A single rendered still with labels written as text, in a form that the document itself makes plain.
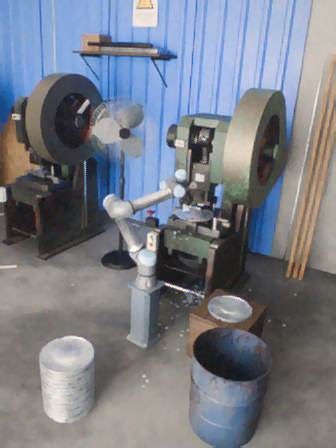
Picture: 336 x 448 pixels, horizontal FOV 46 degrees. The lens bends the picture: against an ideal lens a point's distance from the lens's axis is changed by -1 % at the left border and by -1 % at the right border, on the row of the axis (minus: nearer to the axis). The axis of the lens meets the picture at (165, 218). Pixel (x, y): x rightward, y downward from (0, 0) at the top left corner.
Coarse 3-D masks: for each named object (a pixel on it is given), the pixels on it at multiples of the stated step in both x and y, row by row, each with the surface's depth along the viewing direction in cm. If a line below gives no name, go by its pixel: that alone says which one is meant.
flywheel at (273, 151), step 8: (272, 120) 290; (272, 128) 295; (264, 136) 283; (272, 136) 299; (264, 144) 270; (272, 144) 268; (264, 152) 270; (272, 152) 268; (264, 160) 274; (272, 160) 273; (264, 168) 303; (264, 176) 301; (264, 184) 297
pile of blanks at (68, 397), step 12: (48, 372) 203; (72, 372) 203; (84, 372) 208; (48, 384) 208; (60, 384) 205; (72, 384) 206; (84, 384) 211; (48, 396) 211; (60, 396) 207; (72, 396) 209; (84, 396) 214; (48, 408) 215; (60, 408) 211; (72, 408) 212; (84, 408) 217; (60, 420) 214; (72, 420) 215
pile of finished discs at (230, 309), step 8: (224, 296) 277; (216, 304) 267; (224, 304) 266; (232, 304) 267; (240, 304) 269; (216, 312) 258; (224, 312) 259; (232, 312) 258; (240, 312) 260; (248, 312) 260; (224, 320) 251; (232, 320) 251; (240, 320) 252
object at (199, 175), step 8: (200, 160) 301; (208, 160) 300; (192, 168) 300; (200, 168) 296; (208, 168) 293; (192, 176) 302; (200, 176) 298; (192, 184) 302; (200, 184) 300; (192, 192) 302; (200, 192) 299; (208, 192) 301; (200, 200) 301; (208, 200) 304
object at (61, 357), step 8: (48, 344) 221; (56, 344) 222; (64, 344) 222; (72, 344) 223; (80, 344) 223; (88, 344) 224; (40, 352) 214; (48, 352) 215; (56, 352) 215; (64, 352) 215; (72, 352) 216; (80, 352) 217; (88, 352) 217; (48, 360) 210; (56, 360) 210; (64, 360) 210; (72, 360) 211; (80, 360) 211; (88, 360) 212; (48, 368) 204; (56, 368) 205; (64, 368) 205; (80, 368) 205
